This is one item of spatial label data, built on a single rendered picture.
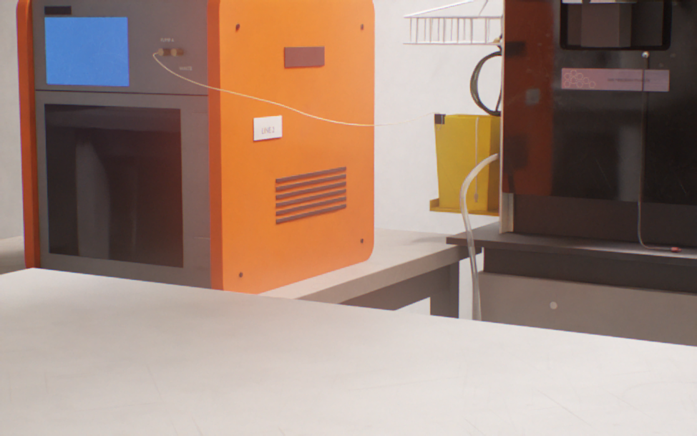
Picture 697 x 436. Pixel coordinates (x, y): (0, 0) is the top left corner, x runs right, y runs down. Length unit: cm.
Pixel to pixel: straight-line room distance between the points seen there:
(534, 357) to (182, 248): 115
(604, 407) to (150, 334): 29
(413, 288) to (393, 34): 147
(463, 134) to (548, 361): 156
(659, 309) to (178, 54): 84
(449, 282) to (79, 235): 72
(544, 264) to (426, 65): 147
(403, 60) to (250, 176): 179
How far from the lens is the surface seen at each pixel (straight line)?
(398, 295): 221
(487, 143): 228
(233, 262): 183
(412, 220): 363
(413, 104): 360
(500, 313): 221
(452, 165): 231
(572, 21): 220
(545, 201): 226
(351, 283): 200
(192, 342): 79
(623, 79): 216
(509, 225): 229
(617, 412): 66
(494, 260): 222
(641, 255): 210
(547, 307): 218
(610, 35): 210
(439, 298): 239
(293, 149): 194
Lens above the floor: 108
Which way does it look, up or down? 8 degrees down
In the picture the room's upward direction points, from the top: straight up
